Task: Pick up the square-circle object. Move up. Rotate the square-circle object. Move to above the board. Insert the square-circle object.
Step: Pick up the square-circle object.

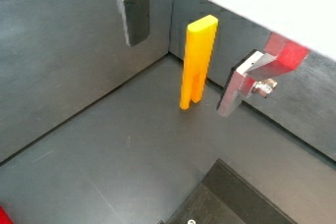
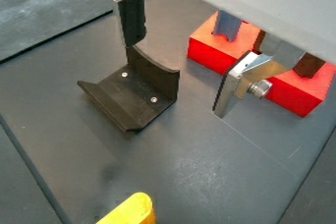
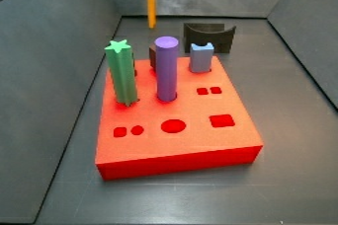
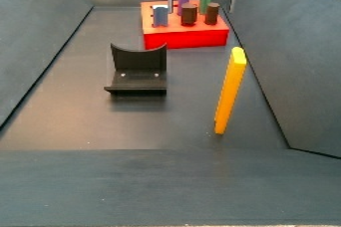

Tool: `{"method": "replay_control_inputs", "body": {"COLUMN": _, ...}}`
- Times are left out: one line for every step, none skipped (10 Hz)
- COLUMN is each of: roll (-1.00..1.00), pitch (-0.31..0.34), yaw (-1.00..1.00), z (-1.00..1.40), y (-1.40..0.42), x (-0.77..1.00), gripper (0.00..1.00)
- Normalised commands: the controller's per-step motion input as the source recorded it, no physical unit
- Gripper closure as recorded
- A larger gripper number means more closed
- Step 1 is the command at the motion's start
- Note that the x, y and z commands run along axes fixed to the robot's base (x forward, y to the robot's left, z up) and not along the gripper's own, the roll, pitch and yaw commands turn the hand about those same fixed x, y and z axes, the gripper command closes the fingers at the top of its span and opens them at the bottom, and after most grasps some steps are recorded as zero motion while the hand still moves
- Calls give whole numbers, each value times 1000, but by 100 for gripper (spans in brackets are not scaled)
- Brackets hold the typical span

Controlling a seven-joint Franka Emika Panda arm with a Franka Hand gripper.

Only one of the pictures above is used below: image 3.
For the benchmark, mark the black curved holder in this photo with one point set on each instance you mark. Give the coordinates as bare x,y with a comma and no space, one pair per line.
203,33

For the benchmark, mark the purple cylinder peg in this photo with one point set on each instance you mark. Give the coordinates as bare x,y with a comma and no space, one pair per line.
166,67

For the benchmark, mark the blue notched peg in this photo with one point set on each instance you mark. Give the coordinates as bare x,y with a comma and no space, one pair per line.
201,55

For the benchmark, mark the red foam peg board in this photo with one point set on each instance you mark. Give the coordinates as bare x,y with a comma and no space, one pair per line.
201,131

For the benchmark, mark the green star-shaped peg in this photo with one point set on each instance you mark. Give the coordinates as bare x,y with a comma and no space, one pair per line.
122,67

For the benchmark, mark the dark brown round peg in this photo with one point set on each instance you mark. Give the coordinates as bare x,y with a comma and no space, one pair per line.
153,56

